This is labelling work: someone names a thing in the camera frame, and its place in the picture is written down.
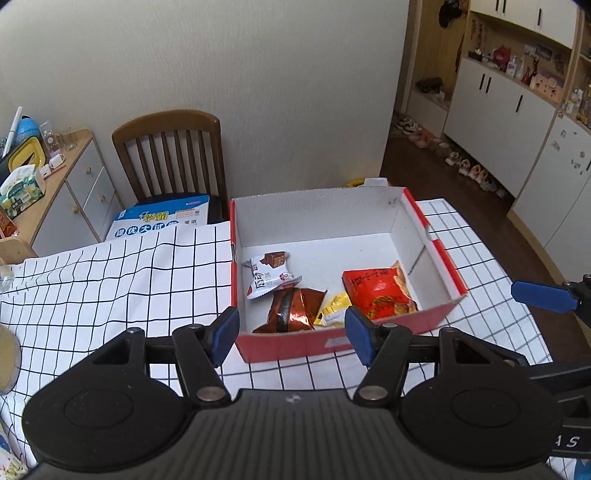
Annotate black hanging bag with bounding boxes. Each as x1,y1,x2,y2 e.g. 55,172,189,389
438,0,465,28

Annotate gold vase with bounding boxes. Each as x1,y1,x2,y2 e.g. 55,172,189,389
0,325,21,395

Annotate green tissue box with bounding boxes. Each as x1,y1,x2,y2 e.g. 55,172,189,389
0,165,47,217

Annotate dark red shiny packet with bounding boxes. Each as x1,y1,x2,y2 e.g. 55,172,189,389
252,287,328,334

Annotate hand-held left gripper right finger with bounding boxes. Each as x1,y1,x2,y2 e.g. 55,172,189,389
345,306,530,408

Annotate white lower cabinet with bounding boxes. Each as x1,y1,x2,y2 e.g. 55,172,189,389
443,58,559,195

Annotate printed cloth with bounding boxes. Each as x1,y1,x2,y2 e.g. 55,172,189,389
0,415,33,480

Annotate dark wooden chair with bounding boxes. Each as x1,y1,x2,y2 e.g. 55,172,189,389
111,109,229,222

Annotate row of shoes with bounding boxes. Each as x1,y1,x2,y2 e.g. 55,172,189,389
394,115,513,199

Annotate wooden side cabinet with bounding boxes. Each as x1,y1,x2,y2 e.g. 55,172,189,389
0,129,125,257

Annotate small white gadget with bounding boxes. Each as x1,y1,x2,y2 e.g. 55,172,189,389
39,154,65,176

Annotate white upper cabinets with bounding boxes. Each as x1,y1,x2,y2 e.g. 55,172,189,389
468,0,580,49

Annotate small red box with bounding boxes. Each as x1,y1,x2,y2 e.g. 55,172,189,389
0,208,19,238

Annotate white stick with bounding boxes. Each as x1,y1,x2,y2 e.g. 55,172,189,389
2,106,23,160

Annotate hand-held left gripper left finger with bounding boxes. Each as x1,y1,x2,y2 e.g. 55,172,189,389
90,306,242,408

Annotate small yellow snack packet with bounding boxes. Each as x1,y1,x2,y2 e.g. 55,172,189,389
314,292,352,328

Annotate large red snack bag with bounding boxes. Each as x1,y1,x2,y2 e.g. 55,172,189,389
342,261,419,321

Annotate white cabinet with stickers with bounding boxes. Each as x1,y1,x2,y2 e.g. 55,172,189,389
508,113,591,259

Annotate red cardboard box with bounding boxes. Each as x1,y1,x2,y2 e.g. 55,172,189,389
228,186,470,364

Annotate light wooden chair back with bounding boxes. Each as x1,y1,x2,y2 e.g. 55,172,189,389
0,237,38,261

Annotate yellow blue container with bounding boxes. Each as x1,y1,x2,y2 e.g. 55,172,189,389
7,117,47,169

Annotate white red cake packet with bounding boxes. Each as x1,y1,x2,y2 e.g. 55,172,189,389
242,250,303,301

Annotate blue white book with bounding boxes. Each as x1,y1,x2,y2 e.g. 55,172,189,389
105,194,211,242

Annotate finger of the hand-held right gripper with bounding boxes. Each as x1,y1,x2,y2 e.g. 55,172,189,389
511,274,591,324

